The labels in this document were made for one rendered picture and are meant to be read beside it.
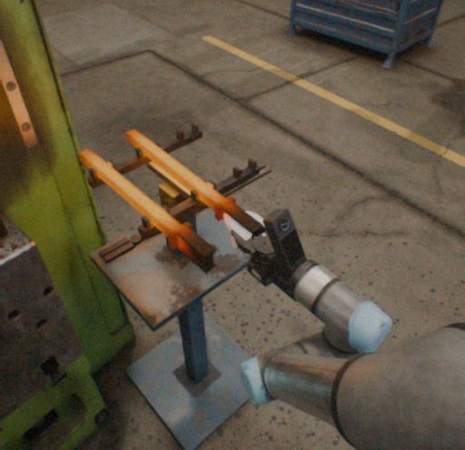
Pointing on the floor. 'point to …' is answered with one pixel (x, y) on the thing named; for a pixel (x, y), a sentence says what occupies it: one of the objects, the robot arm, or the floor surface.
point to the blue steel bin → (370, 14)
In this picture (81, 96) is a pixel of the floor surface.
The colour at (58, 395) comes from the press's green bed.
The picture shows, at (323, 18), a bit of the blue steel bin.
